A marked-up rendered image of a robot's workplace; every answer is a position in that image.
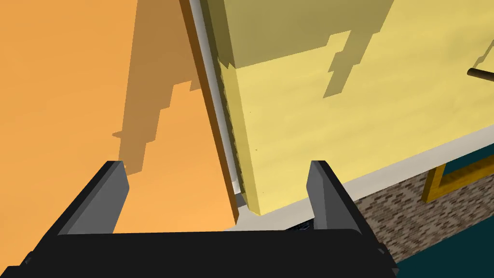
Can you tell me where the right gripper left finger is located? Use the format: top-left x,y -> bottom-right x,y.
57,160 -> 130,236

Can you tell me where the dark door handle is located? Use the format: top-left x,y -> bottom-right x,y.
467,68 -> 494,83

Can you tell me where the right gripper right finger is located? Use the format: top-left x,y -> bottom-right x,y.
306,160 -> 364,235

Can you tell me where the yellow framed picture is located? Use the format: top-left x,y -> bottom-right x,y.
421,154 -> 494,204

